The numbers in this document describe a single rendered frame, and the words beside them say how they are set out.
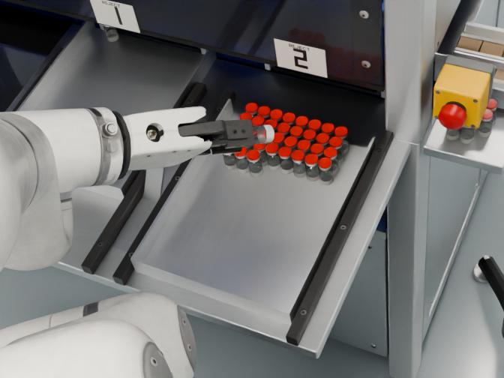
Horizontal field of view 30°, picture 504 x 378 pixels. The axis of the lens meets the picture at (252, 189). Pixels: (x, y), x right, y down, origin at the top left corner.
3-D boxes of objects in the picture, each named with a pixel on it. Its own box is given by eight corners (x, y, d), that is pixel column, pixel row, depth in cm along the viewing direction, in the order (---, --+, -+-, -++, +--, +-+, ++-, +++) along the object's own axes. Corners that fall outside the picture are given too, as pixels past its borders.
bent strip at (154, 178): (155, 179, 154) (148, 157, 149) (172, 184, 152) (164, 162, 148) (112, 247, 146) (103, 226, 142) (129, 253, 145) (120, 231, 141)
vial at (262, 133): (273, 122, 113) (242, 124, 110) (276, 140, 112) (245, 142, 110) (263, 127, 115) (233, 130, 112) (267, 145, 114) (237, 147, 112)
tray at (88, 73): (94, 28, 178) (89, 13, 175) (217, 57, 169) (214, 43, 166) (-5, 160, 160) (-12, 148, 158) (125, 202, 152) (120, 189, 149)
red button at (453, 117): (443, 111, 142) (444, 93, 139) (469, 117, 141) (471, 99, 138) (436, 129, 140) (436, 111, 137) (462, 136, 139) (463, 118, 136)
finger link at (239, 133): (212, 115, 105) (262, 112, 108) (198, 123, 107) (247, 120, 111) (217, 143, 104) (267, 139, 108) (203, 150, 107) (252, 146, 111)
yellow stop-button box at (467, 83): (445, 86, 147) (448, 53, 142) (491, 97, 145) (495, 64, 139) (430, 121, 144) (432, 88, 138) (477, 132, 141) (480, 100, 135)
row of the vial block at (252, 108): (251, 118, 159) (248, 100, 155) (351, 145, 152) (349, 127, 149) (246, 128, 158) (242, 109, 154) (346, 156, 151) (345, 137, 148)
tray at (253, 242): (231, 112, 160) (228, 98, 158) (375, 151, 151) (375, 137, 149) (135, 271, 143) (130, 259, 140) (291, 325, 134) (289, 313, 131)
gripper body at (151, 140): (116, 99, 98) (208, 94, 104) (79, 125, 106) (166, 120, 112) (129, 169, 97) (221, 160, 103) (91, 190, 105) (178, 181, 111)
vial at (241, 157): (241, 161, 153) (237, 143, 150) (253, 165, 153) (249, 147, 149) (235, 172, 152) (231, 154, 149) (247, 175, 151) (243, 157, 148)
